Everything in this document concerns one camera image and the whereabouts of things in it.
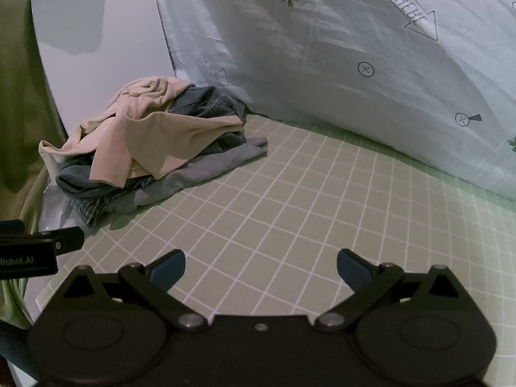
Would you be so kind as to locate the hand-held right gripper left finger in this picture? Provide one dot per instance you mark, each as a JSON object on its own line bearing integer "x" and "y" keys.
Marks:
{"x": 169, "y": 270}

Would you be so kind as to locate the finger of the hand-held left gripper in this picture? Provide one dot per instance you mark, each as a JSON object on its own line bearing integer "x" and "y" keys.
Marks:
{"x": 68, "y": 240}

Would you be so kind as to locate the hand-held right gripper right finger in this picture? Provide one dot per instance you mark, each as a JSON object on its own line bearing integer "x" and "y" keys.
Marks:
{"x": 354, "y": 272}

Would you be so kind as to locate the pink pants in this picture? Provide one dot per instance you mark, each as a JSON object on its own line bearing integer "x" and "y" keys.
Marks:
{"x": 161, "y": 145}

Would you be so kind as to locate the checked shirt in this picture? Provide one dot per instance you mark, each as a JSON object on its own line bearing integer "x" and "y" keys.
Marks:
{"x": 90, "y": 209}

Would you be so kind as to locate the green grid bed sheet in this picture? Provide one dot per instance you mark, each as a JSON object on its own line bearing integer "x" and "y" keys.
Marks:
{"x": 282, "y": 209}

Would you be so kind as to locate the grey shirt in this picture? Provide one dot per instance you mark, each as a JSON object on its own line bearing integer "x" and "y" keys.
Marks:
{"x": 209, "y": 165}

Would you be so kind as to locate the green cloth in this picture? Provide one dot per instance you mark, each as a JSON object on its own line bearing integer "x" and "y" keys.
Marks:
{"x": 20, "y": 109}

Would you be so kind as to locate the blue denim jeans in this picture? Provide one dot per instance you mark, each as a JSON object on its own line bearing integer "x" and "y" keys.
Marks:
{"x": 201, "y": 100}

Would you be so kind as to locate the white headboard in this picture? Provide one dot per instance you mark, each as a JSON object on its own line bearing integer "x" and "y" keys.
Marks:
{"x": 100, "y": 68}

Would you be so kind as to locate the carrot print quilt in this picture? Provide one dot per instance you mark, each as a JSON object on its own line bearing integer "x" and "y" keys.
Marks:
{"x": 322, "y": 68}

